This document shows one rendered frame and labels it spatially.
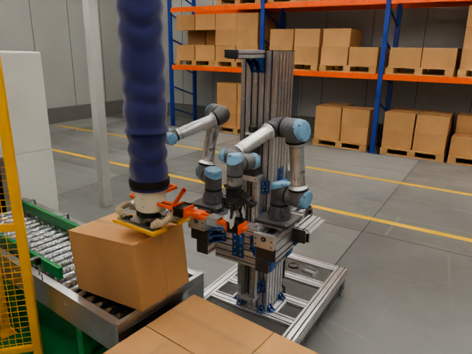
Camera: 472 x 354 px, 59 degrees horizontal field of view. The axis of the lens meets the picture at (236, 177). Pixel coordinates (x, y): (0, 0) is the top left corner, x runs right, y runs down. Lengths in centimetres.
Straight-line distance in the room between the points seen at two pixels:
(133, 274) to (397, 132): 735
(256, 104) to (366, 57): 656
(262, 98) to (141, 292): 135
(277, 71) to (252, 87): 19
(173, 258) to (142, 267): 25
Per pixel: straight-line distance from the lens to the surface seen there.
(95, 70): 542
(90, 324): 267
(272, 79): 259
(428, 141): 899
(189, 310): 260
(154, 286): 252
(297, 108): 1100
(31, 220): 413
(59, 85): 1273
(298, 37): 959
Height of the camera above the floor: 203
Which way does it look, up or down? 17 degrees down
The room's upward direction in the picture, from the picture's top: 1 degrees clockwise
